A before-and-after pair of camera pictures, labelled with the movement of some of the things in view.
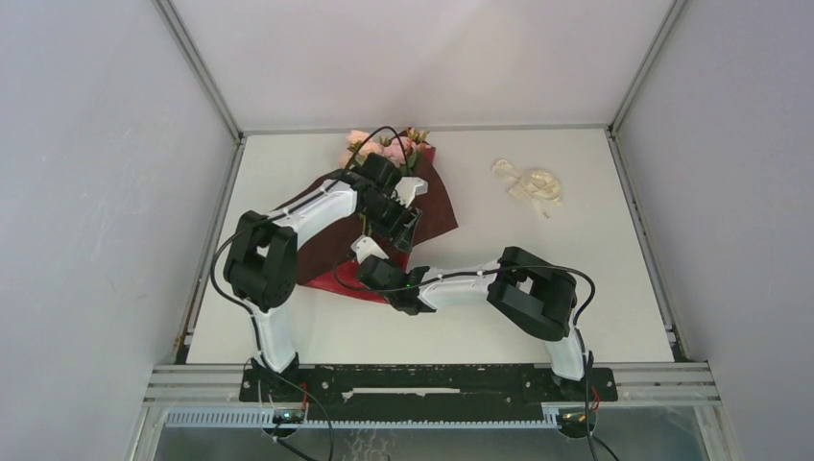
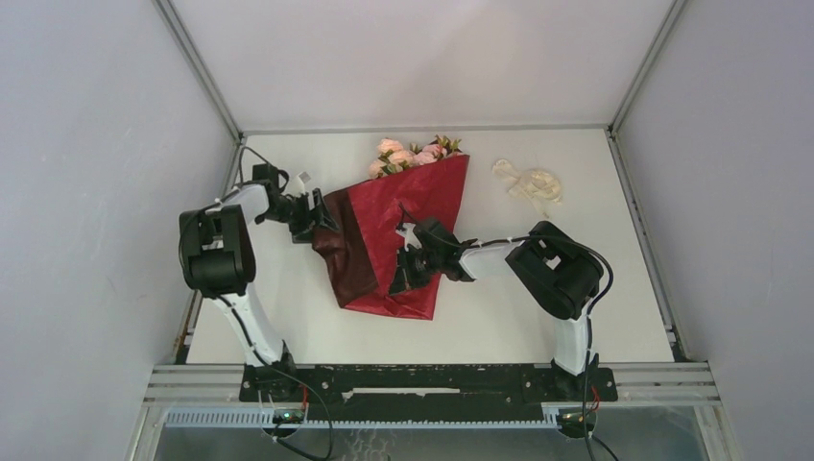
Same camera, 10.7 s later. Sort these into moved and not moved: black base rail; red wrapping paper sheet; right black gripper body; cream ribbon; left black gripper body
Moved: red wrapping paper sheet; left black gripper body; right black gripper body
Not moved: cream ribbon; black base rail
